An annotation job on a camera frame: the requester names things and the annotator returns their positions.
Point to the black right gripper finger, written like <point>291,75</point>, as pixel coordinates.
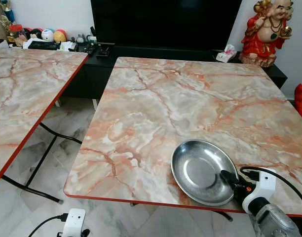
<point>228,177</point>

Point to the round steel plate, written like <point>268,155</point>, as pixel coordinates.
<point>200,170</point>

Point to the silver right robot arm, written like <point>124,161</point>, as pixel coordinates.
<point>274,222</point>

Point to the marble print folding table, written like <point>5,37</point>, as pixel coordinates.
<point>190,108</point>
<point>22,89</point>

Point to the white pink tissue packet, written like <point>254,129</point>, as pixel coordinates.
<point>226,53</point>

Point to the red laughing Buddha statue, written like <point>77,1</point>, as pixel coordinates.
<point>264,39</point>

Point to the black television console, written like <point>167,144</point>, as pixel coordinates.
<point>92,74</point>

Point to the black flat television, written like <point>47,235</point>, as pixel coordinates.
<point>166,22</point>

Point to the small black gadget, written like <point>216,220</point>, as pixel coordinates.
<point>102,50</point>

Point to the black keyboard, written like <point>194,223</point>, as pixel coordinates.
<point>43,45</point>

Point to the orange toy ball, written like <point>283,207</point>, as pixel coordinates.
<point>60,35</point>

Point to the white toy ball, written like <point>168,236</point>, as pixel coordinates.
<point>48,35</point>

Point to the gold trophy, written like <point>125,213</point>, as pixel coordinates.
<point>7,12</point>

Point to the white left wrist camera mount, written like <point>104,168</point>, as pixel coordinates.
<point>74,221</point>

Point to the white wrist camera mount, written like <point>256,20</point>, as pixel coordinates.
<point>74,221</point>
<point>262,185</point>

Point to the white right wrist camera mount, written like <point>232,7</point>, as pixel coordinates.
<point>262,185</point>

